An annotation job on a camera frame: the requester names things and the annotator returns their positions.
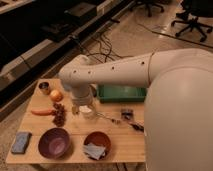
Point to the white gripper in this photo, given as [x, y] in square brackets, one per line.
[81, 96]

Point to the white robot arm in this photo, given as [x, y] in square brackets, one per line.
[178, 109]

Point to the blue sponge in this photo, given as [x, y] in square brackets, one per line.
[21, 142]

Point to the green plastic tray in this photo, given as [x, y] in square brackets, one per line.
[116, 94]

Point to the orange apple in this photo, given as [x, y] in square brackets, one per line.
[56, 95]

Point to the bunch of dark grapes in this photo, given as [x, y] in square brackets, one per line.
[59, 115]

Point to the metal tin can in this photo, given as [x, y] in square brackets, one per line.
[45, 88]

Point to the brown bowl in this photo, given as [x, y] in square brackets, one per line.
[100, 139]

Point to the purple bowl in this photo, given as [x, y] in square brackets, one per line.
[54, 143]

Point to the grey folded cloth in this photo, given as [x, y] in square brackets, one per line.
[94, 151]

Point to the black device on shelf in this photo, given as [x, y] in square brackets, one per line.
[81, 13]

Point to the black office chair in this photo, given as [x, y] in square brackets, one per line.
[148, 5]
[193, 10]

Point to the black handled brush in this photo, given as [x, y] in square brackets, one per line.
[128, 117]

